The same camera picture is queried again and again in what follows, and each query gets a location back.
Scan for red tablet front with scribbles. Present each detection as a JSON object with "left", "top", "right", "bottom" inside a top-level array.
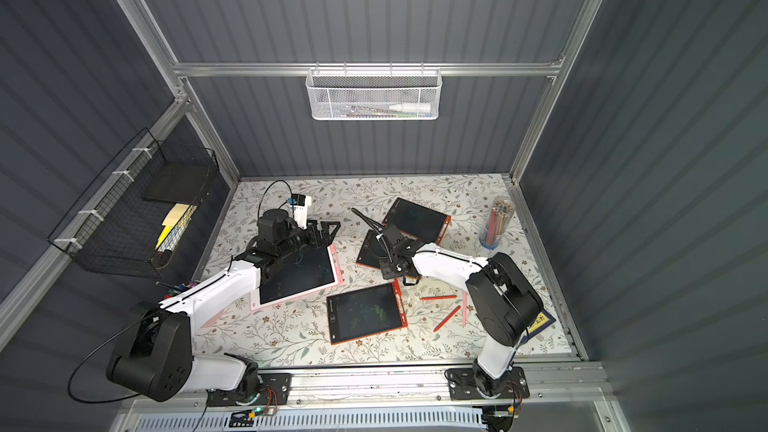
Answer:
[{"left": 326, "top": 282, "right": 403, "bottom": 345}]

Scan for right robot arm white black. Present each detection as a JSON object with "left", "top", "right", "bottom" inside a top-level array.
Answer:
[{"left": 370, "top": 223, "right": 544, "bottom": 398}]

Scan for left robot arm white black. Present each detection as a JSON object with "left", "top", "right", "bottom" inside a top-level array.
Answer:
[{"left": 106, "top": 209, "right": 341, "bottom": 404}]

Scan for pink white writing tablet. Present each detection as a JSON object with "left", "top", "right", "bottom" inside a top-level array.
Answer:
[{"left": 250, "top": 244, "right": 343, "bottom": 312}]

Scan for red stylus diagonal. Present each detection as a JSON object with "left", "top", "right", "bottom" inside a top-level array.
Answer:
[{"left": 433, "top": 306, "right": 462, "bottom": 333}]

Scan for yellow sticky notes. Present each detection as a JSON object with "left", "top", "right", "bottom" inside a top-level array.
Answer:
[{"left": 155, "top": 203, "right": 197, "bottom": 252}]

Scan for black pad in basket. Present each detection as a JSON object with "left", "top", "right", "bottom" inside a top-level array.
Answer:
[{"left": 141, "top": 162, "right": 217, "bottom": 205}]

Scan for clear cup of pencils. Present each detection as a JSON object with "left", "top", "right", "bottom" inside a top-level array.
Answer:
[{"left": 479, "top": 197, "right": 515, "bottom": 250}]

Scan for white marker in basket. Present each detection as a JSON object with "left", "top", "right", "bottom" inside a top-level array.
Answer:
[{"left": 388, "top": 103, "right": 432, "bottom": 115}]

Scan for dark blue notebook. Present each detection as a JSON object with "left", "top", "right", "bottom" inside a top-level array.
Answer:
[{"left": 523, "top": 310, "right": 556, "bottom": 340}]

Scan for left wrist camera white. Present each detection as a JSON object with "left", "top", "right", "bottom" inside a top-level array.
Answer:
[{"left": 288, "top": 193, "right": 312, "bottom": 229}]

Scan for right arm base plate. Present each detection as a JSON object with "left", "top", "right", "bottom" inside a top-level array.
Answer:
[{"left": 444, "top": 364, "right": 530, "bottom": 402}]

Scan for black wire wall basket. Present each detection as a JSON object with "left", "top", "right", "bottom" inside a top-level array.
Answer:
[{"left": 48, "top": 129, "right": 219, "bottom": 278}]

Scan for white wire mesh basket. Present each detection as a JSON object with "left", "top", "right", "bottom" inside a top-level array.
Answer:
[{"left": 305, "top": 69, "right": 443, "bottom": 121}]

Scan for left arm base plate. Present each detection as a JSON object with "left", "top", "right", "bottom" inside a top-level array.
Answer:
[{"left": 206, "top": 373, "right": 293, "bottom": 407}]

